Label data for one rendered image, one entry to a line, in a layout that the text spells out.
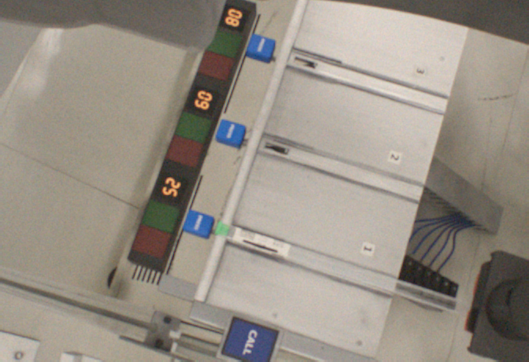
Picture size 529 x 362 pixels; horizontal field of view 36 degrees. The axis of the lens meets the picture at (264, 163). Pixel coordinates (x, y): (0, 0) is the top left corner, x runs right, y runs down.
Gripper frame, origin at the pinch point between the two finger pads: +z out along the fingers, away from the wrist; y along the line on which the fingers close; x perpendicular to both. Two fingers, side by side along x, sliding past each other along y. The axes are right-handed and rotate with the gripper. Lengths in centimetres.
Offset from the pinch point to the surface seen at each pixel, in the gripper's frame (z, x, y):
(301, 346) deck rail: 2.0, 17.0, -9.0
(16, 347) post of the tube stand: 71, 58, -22
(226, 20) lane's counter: 6.1, 36.3, 24.9
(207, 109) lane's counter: 5.9, 34.9, 13.5
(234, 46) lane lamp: 5.9, 34.4, 21.9
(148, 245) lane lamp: 6.0, 36.0, -3.6
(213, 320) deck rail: 2.9, 26.6, -9.2
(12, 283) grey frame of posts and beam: 40, 56, -12
